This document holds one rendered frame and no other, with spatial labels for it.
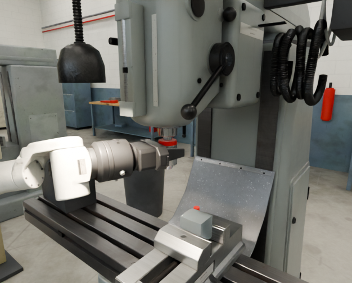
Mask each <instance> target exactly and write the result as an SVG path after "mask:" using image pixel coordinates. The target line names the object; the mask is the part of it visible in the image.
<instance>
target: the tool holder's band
mask: <svg viewBox="0 0 352 283"><path fill-rule="evenodd" d="M158 143H160V144H162V145H164V146H173V145H177V140H176V139H173V138H172V140H170V141H164V140H163V138H162V139H159V140H158Z"/></svg>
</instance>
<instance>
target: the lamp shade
mask: <svg viewBox="0 0 352 283"><path fill-rule="evenodd" d="M57 72H58V82H59V83H106V75H105V65H104V62H103V60H102V57H101V54H100V52H99V51H98V50H97V49H95V47H93V46H92V45H90V44H86V43H85V42H74V43H69V44H68V45H66V46H65V47H63V49H61V50H60V55H59V58H58V63H57Z"/></svg>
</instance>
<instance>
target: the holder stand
mask: <svg viewBox="0 0 352 283"><path fill-rule="evenodd" d="M48 162H50V159H49V160H48ZM48 162H47V163H46V165H45V167H44V180H43V183H42V190H43V195H44V196H45V197H46V198H47V199H49V200H50V201H51V202H52V203H53V204H55V205H56V206H57V207H59V209H61V210H62V211H63V212H65V213H69V212H72V211H75V210H77V209H80V208H83V207H86V206H88V205H91V204H94V203H96V202H97V201H96V187H95V179H90V181H89V188H90V194H89V195H86V196H85V197H80V198H77V199H69V200H62V201H57V200H56V198H55V190H54V185H53V178H51V177H50V176H49V168H48Z"/></svg>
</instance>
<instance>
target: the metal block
mask: <svg viewBox="0 0 352 283"><path fill-rule="evenodd" d="M212 218H213V216H212V215H210V214H207V213H205V212H201V211H199V210H196V209H193V208H191V209H190V210H189V211H187V212H186V213H184V214H182V215H181V216H180V227H181V228H183V229H185V230H187V231H190V232H192V233H194V234H196V235H199V236H202V237H203V238H206V239H208V240H209V239H210V238H211V234H212Z"/></svg>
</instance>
